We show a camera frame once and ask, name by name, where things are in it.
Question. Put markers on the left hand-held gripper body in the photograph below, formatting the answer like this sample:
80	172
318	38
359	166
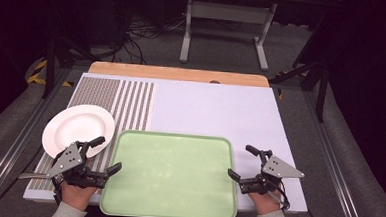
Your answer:
66	160

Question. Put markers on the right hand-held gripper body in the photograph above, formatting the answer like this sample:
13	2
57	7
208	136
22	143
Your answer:
278	168

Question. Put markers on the white plate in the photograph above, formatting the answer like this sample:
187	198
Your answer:
75	127

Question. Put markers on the green tray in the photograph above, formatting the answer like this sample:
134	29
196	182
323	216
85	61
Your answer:
171	174

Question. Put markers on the person's left hand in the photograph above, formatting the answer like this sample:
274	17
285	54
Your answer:
76	196

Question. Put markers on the person's right hand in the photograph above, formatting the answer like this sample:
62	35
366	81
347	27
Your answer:
264	203

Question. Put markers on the white board with striped print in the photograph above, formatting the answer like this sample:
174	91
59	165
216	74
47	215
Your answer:
214	109

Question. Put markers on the black metal stand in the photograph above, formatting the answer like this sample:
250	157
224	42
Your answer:
321	92
50	67

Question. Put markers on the wooden table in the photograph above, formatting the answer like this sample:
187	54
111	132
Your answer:
179	73

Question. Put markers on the aluminium rail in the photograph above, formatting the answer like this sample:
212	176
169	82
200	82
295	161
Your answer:
15	146
334	169

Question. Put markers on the white metal table frame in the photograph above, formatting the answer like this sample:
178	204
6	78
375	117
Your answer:
231	12

